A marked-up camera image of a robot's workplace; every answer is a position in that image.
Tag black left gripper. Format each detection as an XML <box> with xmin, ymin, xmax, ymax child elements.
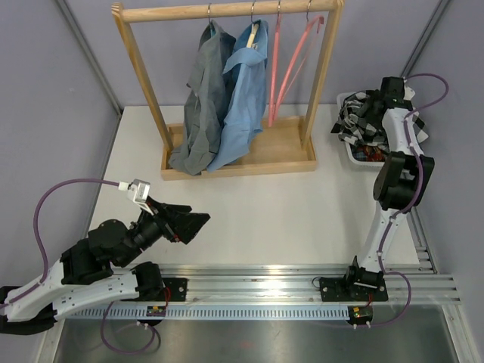
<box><xmin>118</xmin><ymin>196</ymin><xmax>210</xmax><ymax>268</ymax></box>

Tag pink hanger with chrome hook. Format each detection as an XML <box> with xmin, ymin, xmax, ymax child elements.
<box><xmin>268</xmin><ymin>2</ymin><xmax>281</xmax><ymax>127</ymax></box>

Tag black white checkered shirt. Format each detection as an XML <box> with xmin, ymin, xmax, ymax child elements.
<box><xmin>331</xmin><ymin>86</ymin><xmax>427</xmax><ymax>154</ymax></box>

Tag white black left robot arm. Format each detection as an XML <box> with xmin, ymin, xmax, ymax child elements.
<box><xmin>1</xmin><ymin>198</ymin><xmax>210</xmax><ymax>336</ymax></box>

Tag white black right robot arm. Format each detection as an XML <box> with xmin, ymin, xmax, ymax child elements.
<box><xmin>337</xmin><ymin>76</ymin><xmax>435</xmax><ymax>302</ymax></box>

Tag grey shirt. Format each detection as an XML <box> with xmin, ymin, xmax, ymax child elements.
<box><xmin>169</xmin><ymin>20</ymin><xmax>236</xmax><ymax>175</ymax></box>

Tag blue shirt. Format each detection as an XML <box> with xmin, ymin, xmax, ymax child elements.
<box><xmin>206</xmin><ymin>20</ymin><xmax>268</xmax><ymax>172</ymax></box>

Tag empty pink hanger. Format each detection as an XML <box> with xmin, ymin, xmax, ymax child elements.
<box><xmin>275</xmin><ymin>0</ymin><xmax>326</xmax><ymax>113</ymax></box>

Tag red plaid shirt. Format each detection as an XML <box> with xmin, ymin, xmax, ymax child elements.
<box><xmin>352</xmin><ymin>145</ymin><xmax>386</xmax><ymax>163</ymax></box>

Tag wooden hanger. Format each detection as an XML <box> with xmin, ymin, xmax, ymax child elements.
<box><xmin>246</xmin><ymin>0</ymin><xmax>259</xmax><ymax>48</ymax></box>

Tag white plastic basket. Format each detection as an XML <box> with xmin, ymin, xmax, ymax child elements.
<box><xmin>336</xmin><ymin>92</ymin><xmax>390</xmax><ymax>170</ymax></box>

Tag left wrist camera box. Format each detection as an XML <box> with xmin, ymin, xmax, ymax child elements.
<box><xmin>127</xmin><ymin>179</ymin><xmax>152</xmax><ymax>214</ymax></box>

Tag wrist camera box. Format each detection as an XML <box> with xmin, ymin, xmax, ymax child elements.
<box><xmin>127</xmin><ymin>179</ymin><xmax>152</xmax><ymax>214</ymax></box>
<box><xmin>403</xmin><ymin>78</ymin><xmax>415</xmax><ymax>101</ymax></box>

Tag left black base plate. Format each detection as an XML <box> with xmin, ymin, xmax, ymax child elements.
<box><xmin>163</xmin><ymin>278</ymin><xmax>188</xmax><ymax>303</ymax></box>

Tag slotted grey cable duct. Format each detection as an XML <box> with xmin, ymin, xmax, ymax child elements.
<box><xmin>71</xmin><ymin>303</ymin><xmax>349</xmax><ymax>321</ymax></box>

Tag aluminium mounting rail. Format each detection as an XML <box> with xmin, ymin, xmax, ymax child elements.
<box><xmin>160</xmin><ymin>264</ymin><xmax>461</xmax><ymax>305</ymax></box>

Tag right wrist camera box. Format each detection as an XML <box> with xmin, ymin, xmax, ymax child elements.
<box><xmin>403</xmin><ymin>78</ymin><xmax>415</xmax><ymax>101</ymax></box>

